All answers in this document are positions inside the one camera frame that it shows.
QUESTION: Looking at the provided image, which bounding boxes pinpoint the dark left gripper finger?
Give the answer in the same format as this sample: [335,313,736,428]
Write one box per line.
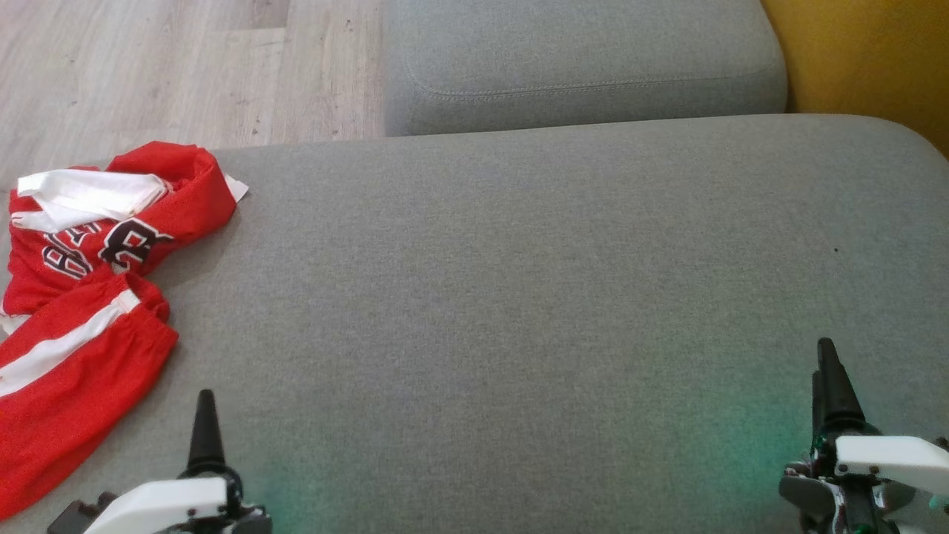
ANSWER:
[188,389,226,476]

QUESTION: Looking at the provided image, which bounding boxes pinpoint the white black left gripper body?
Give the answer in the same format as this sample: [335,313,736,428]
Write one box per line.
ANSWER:
[48,477,272,534]

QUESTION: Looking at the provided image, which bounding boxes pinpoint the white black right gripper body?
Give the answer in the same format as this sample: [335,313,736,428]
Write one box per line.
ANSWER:
[778,430,949,534]

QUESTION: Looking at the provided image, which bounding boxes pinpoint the red shorts with white stripe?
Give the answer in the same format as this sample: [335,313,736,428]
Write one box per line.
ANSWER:
[0,273,179,520]

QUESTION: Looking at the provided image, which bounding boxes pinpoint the red jersey with number print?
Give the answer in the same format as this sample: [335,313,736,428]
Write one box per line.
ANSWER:
[0,141,250,336]

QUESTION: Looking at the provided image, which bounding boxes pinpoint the grey sofa seat cushion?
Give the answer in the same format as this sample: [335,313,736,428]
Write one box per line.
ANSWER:
[382,0,788,138]
[0,113,949,534]

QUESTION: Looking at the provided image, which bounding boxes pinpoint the wide yellow sofa back cushion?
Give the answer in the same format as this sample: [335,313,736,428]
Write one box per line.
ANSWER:
[760,0,949,158]

